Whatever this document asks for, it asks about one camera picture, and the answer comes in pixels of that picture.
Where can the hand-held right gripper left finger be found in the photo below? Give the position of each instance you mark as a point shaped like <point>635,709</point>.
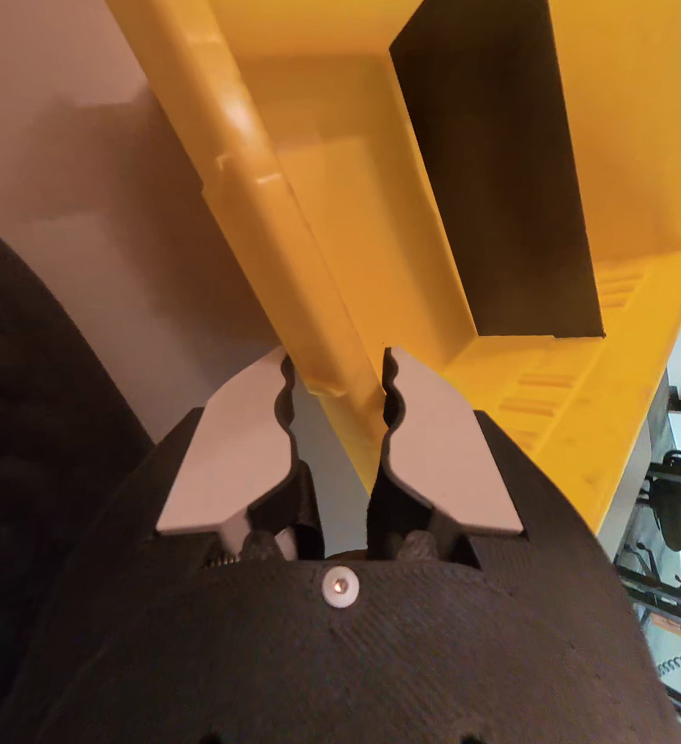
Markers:
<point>230,453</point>

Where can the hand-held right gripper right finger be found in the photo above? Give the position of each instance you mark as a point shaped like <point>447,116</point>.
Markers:
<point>451,453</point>

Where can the yellow plastic bin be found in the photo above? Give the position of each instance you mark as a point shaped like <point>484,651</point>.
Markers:
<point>346,203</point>

